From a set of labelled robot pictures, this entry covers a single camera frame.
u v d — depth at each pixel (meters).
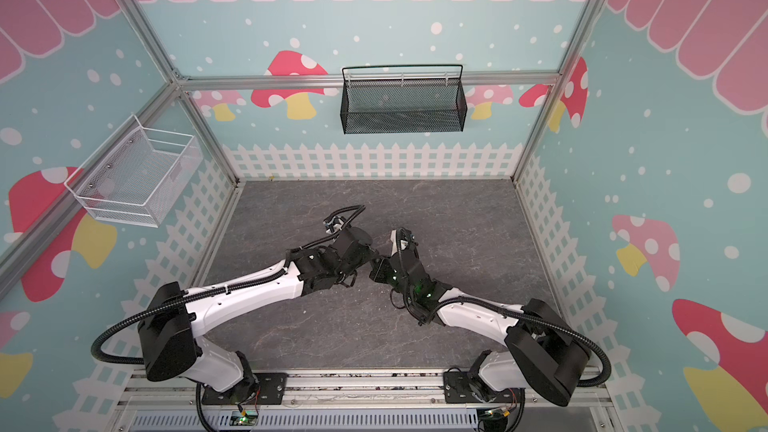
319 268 0.58
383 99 0.99
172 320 0.42
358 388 0.76
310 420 0.71
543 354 0.42
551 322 0.42
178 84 0.90
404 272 0.60
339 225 0.72
